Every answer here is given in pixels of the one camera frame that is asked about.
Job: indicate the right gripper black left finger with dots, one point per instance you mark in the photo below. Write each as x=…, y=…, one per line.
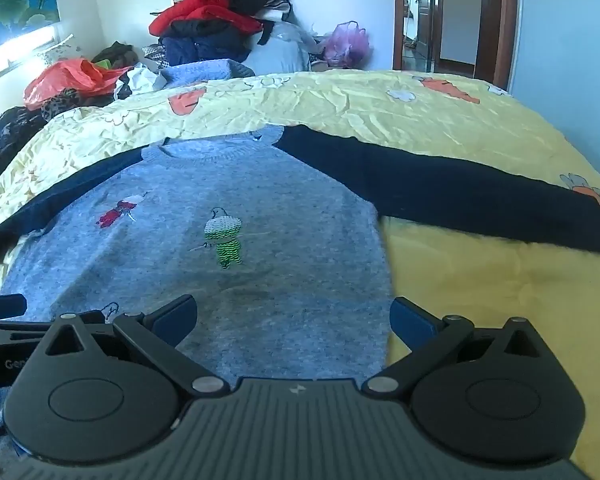
x=95, y=393

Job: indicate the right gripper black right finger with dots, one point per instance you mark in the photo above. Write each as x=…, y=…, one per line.
x=485, y=395

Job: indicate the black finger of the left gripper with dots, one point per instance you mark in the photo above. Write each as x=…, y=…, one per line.
x=12, y=306

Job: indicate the grey and navy child sweater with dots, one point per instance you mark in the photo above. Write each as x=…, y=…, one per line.
x=274, y=233

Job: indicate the black patterned clothes heap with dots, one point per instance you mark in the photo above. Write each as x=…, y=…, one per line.
x=19, y=125

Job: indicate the yellow carrot print quilt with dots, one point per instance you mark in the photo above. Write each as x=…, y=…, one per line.
x=487, y=280

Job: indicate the orange plastic bag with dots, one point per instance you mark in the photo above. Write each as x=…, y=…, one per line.
x=79, y=74

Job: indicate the light blue knit garment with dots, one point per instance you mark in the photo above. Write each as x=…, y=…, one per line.
x=196, y=72

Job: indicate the navy garment in pile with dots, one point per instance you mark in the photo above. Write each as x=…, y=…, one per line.
x=188, y=41

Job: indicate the red jacket on pile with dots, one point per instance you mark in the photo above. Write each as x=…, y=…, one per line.
x=202, y=10

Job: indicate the purple plastic bag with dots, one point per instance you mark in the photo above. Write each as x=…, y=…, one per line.
x=347, y=46

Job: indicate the brown wooden door frame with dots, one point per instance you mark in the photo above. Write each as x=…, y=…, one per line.
x=473, y=38

